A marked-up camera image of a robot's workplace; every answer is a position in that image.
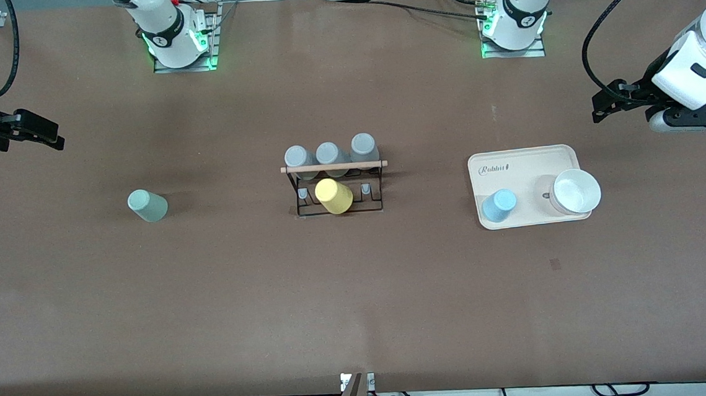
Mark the grey metal cylinder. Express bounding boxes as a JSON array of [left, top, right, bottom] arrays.
[[646, 110, 673, 135]]

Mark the thin black table cable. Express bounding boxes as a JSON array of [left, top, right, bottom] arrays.
[[335, 0, 492, 31]]

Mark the yellow cup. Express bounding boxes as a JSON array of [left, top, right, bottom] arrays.
[[314, 177, 355, 217]]

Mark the cream rabbit print tray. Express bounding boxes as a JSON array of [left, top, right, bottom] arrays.
[[466, 142, 594, 233]]

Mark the grey cup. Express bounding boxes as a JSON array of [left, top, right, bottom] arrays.
[[283, 144, 318, 182], [314, 140, 353, 180], [348, 132, 382, 173]]

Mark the white bowl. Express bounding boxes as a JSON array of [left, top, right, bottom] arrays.
[[546, 167, 604, 218]]

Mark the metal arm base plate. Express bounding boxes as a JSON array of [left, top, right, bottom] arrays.
[[149, 2, 224, 75], [477, 0, 547, 61]]

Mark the light blue cup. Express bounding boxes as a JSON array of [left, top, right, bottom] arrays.
[[480, 188, 520, 226]]

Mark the black wire cup rack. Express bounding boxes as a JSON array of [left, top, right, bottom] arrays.
[[280, 158, 392, 219]]

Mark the pale green cup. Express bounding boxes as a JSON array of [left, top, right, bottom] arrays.
[[126, 187, 170, 226]]

